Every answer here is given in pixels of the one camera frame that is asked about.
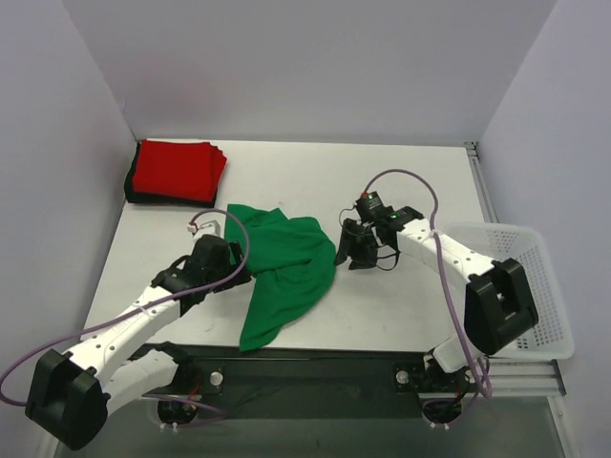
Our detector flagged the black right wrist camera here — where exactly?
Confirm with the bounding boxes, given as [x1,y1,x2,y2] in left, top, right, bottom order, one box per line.
[355,192,393,223]

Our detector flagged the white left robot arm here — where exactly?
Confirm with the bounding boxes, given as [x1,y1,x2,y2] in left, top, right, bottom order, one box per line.
[25,234,250,450]

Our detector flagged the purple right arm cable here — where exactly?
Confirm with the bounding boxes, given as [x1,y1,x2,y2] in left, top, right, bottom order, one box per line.
[365,169,495,398]

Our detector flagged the folded red t shirt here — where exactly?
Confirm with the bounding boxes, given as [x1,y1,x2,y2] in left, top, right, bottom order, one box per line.
[132,139,228,201]

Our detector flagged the white plastic basket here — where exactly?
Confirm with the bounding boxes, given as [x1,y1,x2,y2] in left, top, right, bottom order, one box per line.
[442,222,575,361]

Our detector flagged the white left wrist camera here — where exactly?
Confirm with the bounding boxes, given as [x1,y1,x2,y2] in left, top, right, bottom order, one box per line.
[187,219,221,238]

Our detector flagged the folded black t shirt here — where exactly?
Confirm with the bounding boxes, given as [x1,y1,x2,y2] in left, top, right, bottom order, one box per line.
[124,141,221,210]

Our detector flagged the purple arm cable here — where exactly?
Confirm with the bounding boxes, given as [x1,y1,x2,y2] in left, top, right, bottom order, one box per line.
[0,209,252,409]
[365,169,495,398]

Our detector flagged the green t shirt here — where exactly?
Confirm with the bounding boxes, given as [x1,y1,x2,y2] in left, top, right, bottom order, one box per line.
[224,204,336,352]

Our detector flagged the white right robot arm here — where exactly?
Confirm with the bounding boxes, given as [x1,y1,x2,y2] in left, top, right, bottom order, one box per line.
[335,207,539,389]

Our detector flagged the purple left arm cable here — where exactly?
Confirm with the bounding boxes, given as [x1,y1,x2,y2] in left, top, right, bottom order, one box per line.
[0,209,252,409]

